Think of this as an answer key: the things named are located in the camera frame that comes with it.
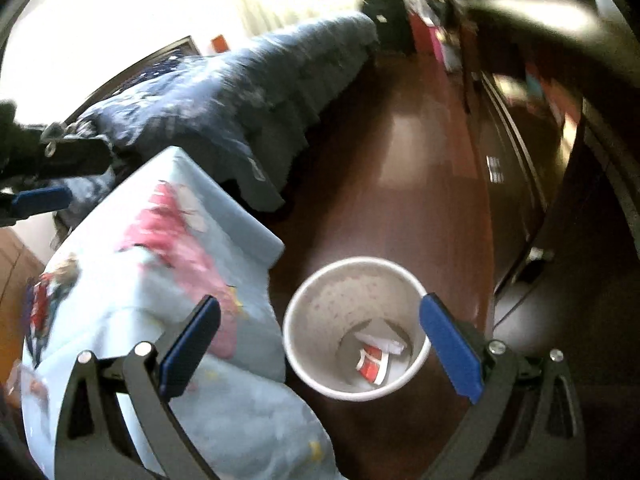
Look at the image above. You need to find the red wrapper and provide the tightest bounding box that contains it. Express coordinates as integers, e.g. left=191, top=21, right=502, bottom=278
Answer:
left=356, top=344, right=393, bottom=387

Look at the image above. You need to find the white trash bin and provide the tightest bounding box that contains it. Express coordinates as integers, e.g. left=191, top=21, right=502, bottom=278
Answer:
left=283, top=257, right=431, bottom=402

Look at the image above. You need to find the light blue patterned tablecloth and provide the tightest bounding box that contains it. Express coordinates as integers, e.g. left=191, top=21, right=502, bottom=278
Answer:
left=23, top=148, right=340, bottom=479

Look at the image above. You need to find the bed with navy duvet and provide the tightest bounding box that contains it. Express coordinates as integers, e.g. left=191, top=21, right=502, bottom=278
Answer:
left=60, top=12, right=378, bottom=226

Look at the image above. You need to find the orange bedside lamp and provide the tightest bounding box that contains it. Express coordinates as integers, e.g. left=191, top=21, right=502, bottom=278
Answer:
left=210, top=35, right=229, bottom=54

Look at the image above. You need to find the black suitcase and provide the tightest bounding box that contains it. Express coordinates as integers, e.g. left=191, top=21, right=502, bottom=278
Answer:
left=360, top=0, right=416, bottom=55

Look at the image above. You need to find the dark wooden dresser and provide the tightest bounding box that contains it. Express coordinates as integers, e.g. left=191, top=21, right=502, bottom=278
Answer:
left=446, top=0, right=639, bottom=479

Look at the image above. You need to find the red storage box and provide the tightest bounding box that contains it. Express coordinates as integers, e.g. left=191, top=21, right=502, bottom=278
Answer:
left=409, top=11, right=462, bottom=74

